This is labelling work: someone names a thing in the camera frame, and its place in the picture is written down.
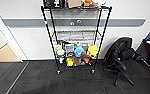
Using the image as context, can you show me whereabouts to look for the pale yellow toy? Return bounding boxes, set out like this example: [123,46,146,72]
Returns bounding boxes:
[54,44,63,51]

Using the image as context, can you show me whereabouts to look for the brown plush toy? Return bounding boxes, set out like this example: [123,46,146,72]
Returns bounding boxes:
[80,56,91,65]

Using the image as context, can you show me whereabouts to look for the white door frame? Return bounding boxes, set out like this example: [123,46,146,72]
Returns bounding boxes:
[0,1,25,64]

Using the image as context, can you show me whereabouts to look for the brown cardboard box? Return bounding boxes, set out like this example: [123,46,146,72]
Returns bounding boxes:
[67,0,83,9]

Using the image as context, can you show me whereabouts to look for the blue plush toy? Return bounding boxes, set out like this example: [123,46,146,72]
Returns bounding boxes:
[73,44,86,59]

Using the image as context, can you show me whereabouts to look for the black wire shelf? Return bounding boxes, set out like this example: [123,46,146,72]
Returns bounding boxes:
[40,4,113,75]

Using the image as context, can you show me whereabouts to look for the grey and white boxed item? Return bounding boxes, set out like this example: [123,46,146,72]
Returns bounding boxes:
[64,43,75,58]

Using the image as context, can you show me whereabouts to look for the yellow plush toy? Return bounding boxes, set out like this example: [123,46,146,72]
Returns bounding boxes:
[86,44,100,60]

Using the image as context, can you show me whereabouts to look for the small tan carton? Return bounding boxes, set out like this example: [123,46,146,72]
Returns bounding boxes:
[81,43,90,55]

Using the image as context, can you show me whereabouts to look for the small grey wall socket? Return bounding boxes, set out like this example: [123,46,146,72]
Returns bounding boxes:
[76,19,82,25]
[69,21,75,26]

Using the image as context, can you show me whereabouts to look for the brown packet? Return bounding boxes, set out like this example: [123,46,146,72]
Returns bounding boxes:
[73,57,82,67]

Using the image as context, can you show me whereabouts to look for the green and white bowl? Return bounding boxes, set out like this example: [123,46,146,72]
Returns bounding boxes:
[55,48,66,59]

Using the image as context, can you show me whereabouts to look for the small yellow cup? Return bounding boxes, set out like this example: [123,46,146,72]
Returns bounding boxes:
[66,57,75,67]

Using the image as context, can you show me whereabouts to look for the small white bottle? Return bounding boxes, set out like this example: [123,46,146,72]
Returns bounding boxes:
[58,57,64,65]

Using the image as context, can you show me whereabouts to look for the orange plush toy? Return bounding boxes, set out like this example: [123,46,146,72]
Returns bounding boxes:
[81,0,100,8]

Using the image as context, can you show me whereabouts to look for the black office chair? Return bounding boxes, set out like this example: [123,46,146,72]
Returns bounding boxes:
[102,36,142,88]

